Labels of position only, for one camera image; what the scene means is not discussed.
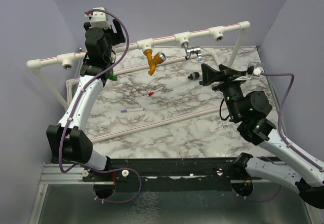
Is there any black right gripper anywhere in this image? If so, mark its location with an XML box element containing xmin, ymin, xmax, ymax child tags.
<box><xmin>201</xmin><ymin>63</ymin><xmax>247</xmax><ymax>121</ymax></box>

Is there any chrome metal faucet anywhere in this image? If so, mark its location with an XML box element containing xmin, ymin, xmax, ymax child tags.
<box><xmin>183</xmin><ymin>43</ymin><xmax>203</xmax><ymax>63</ymax></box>

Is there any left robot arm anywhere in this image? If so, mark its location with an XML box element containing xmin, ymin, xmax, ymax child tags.
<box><xmin>46</xmin><ymin>20</ymin><xmax>126</xmax><ymax>181</ymax></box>

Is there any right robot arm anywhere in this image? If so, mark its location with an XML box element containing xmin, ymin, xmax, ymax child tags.
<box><xmin>200</xmin><ymin>63</ymin><xmax>323</xmax><ymax>209</ymax></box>

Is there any green plastic faucet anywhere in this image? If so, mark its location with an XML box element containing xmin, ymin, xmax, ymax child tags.
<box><xmin>107</xmin><ymin>69</ymin><xmax>117</xmax><ymax>81</ymax></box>

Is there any orange plastic faucet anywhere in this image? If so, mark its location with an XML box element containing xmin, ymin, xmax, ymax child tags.
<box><xmin>144</xmin><ymin>49</ymin><xmax>166</xmax><ymax>76</ymax></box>

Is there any purple white marker pen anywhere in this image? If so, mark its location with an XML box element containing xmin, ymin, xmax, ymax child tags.
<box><xmin>120</xmin><ymin>108</ymin><xmax>145</xmax><ymax>113</ymax></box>

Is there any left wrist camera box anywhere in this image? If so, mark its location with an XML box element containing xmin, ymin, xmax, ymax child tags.
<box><xmin>85</xmin><ymin>7</ymin><xmax>111</xmax><ymax>29</ymax></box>

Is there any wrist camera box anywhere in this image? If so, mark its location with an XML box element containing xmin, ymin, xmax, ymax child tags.
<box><xmin>246</xmin><ymin>62</ymin><xmax>264</xmax><ymax>80</ymax></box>
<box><xmin>85</xmin><ymin>7</ymin><xmax>111</xmax><ymax>29</ymax></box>

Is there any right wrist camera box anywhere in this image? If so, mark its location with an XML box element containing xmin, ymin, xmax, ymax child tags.
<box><xmin>246</xmin><ymin>62</ymin><xmax>264</xmax><ymax>80</ymax></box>

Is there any white PVC pipe frame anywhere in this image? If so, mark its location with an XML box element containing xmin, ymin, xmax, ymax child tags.
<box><xmin>26</xmin><ymin>20</ymin><xmax>251</xmax><ymax>143</ymax></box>

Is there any black mounting rail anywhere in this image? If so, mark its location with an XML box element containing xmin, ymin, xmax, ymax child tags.
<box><xmin>83</xmin><ymin>158</ymin><xmax>250</xmax><ymax>192</ymax></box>

